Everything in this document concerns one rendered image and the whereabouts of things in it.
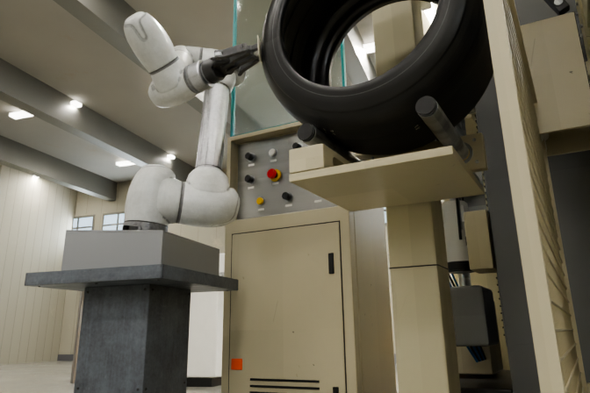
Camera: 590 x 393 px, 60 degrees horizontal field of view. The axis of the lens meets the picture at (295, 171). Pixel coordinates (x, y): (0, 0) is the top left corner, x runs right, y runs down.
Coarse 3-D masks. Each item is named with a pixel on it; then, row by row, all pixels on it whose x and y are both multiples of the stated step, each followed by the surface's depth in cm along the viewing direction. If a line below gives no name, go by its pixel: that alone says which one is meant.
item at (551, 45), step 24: (528, 24) 130; (552, 24) 127; (576, 24) 124; (528, 48) 128; (552, 48) 125; (576, 48) 123; (552, 72) 124; (576, 72) 121; (552, 96) 122; (576, 96) 120; (552, 120) 121; (576, 120) 119; (552, 144) 137; (576, 144) 135
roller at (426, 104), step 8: (424, 96) 106; (416, 104) 107; (424, 104) 105; (432, 104) 105; (424, 112) 105; (432, 112) 105; (440, 112) 107; (424, 120) 108; (432, 120) 107; (440, 120) 109; (448, 120) 113; (432, 128) 112; (440, 128) 112; (448, 128) 114; (440, 136) 116; (448, 136) 117; (456, 136) 120; (448, 144) 121; (456, 144) 122; (464, 144) 128; (464, 152) 129
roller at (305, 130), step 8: (304, 128) 118; (312, 128) 117; (304, 136) 118; (312, 136) 117; (320, 136) 120; (312, 144) 120; (328, 144) 124; (336, 144) 128; (336, 152) 128; (344, 152) 132; (352, 160) 136
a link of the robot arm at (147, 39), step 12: (144, 12) 150; (132, 24) 147; (144, 24) 147; (156, 24) 150; (132, 36) 148; (144, 36) 147; (156, 36) 149; (168, 36) 155; (132, 48) 151; (144, 48) 148; (156, 48) 149; (168, 48) 151; (144, 60) 150; (156, 60) 150; (168, 60) 151
